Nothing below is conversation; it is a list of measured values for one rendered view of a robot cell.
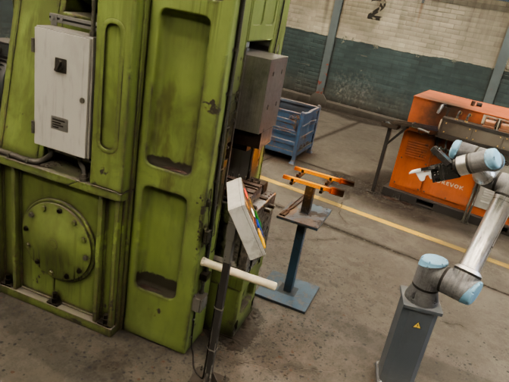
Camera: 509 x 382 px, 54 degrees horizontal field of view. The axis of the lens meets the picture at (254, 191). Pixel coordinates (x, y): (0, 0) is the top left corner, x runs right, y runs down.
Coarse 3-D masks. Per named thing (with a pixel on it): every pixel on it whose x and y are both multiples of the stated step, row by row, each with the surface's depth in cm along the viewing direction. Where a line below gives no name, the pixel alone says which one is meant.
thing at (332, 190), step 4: (284, 176) 340; (288, 176) 340; (296, 180) 338; (300, 180) 337; (304, 180) 337; (304, 184) 336; (308, 184) 335; (312, 184) 334; (316, 184) 334; (324, 188) 332; (328, 188) 331; (332, 188) 330; (336, 188) 330; (332, 192) 331; (336, 192) 330; (340, 192) 329; (344, 192) 329; (340, 196) 329
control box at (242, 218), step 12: (240, 180) 247; (228, 192) 240; (240, 192) 235; (228, 204) 227; (240, 204) 222; (240, 216) 223; (252, 216) 232; (240, 228) 225; (252, 228) 226; (252, 240) 228; (252, 252) 231; (264, 252) 231
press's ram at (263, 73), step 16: (256, 64) 258; (272, 64) 257; (256, 80) 260; (272, 80) 265; (240, 96) 266; (256, 96) 263; (272, 96) 273; (240, 112) 269; (256, 112) 266; (272, 112) 282; (240, 128) 272; (256, 128) 268
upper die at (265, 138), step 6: (234, 132) 279; (240, 132) 278; (246, 132) 276; (264, 132) 278; (270, 132) 290; (234, 138) 280; (240, 138) 279; (246, 138) 278; (252, 138) 276; (258, 138) 275; (264, 138) 282; (270, 138) 293; (246, 144) 279; (252, 144) 277; (258, 144) 276; (264, 144) 285
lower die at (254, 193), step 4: (228, 176) 309; (228, 180) 301; (244, 180) 307; (244, 184) 299; (252, 184) 301; (256, 184) 304; (260, 184) 305; (224, 188) 293; (248, 188) 297; (252, 188) 296; (256, 188) 296; (260, 188) 302; (224, 192) 293; (248, 192) 292; (252, 192) 292; (256, 192) 297; (260, 192) 305; (252, 196) 292; (256, 196) 299; (252, 200) 294
